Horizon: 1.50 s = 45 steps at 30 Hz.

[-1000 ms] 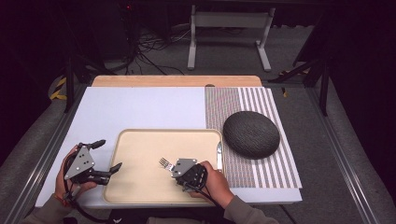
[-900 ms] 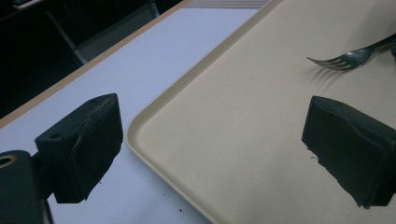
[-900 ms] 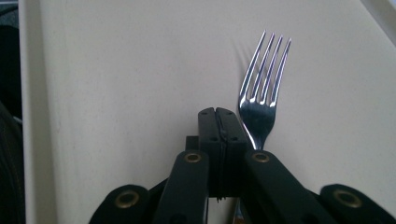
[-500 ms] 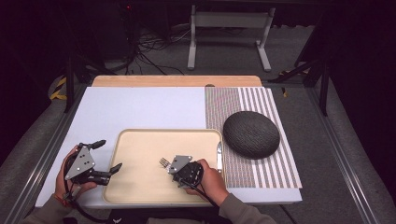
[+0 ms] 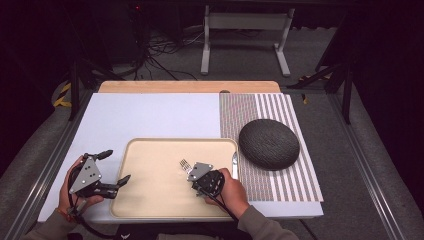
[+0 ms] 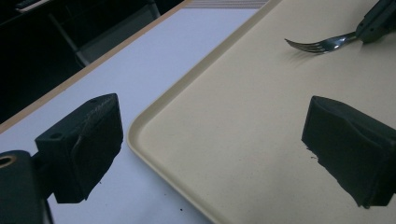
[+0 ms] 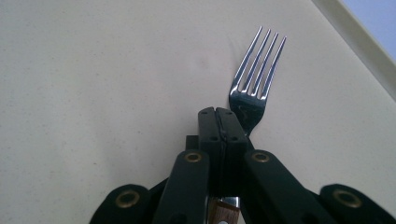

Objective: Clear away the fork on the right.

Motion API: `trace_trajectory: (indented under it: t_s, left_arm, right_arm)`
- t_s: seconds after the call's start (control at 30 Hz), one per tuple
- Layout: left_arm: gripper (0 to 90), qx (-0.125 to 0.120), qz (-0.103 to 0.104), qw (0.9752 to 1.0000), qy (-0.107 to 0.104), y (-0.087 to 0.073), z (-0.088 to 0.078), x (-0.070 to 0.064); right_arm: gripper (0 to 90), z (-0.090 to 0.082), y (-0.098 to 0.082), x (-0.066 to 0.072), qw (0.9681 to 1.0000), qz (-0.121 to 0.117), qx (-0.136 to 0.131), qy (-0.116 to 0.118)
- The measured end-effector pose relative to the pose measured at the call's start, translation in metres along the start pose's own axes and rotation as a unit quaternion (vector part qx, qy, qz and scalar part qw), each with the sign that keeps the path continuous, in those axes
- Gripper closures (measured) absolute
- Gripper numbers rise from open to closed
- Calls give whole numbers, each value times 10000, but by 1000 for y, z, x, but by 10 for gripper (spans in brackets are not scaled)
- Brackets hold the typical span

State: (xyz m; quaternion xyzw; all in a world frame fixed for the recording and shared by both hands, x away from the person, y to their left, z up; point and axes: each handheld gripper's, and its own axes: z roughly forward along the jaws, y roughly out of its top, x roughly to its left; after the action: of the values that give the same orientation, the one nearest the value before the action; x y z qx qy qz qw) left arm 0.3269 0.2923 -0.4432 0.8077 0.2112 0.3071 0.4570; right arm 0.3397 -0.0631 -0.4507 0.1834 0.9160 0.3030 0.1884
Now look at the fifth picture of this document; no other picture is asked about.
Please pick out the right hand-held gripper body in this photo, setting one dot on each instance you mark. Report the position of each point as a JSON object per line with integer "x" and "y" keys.
{"x": 208, "y": 181}

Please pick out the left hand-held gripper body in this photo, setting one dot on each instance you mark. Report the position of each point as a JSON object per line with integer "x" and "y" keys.
{"x": 87, "y": 175}

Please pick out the beige tray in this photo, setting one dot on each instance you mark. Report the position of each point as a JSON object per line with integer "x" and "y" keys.
{"x": 156, "y": 186}

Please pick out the dark textured round plate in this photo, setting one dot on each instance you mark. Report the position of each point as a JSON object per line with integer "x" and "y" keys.
{"x": 268, "y": 145}

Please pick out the person's left hand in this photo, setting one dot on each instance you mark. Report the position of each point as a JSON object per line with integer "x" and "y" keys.
{"x": 65, "y": 193}

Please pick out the person's right hand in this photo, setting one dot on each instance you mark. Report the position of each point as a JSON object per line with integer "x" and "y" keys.
{"x": 235, "y": 196}

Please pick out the red wristband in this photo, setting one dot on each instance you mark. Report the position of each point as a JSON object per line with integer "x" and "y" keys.
{"x": 65, "y": 215}

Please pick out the person's dark clothing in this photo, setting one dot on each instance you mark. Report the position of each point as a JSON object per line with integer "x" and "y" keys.
{"x": 183, "y": 230}

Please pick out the white board sheet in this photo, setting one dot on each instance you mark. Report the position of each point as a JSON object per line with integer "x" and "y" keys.
{"x": 150, "y": 113}

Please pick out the yellow and black tape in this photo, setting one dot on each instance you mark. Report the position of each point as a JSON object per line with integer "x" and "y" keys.
{"x": 63, "y": 100}

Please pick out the black stand legs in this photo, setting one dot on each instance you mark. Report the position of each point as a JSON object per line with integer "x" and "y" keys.
{"x": 346, "y": 90}
{"x": 75, "y": 86}

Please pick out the striped place mat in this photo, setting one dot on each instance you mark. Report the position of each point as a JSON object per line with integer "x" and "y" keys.
{"x": 240, "y": 110}

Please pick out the dark box with red light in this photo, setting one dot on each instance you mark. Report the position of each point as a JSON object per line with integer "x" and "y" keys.
{"x": 136, "y": 30}

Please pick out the grey metal stand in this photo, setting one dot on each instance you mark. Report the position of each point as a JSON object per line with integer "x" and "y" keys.
{"x": 246, "y": 21}

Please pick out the aluminium frame rail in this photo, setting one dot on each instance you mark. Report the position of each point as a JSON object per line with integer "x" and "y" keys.
{"x": 43, "y": 180}
{"x": 363, "y": 166}

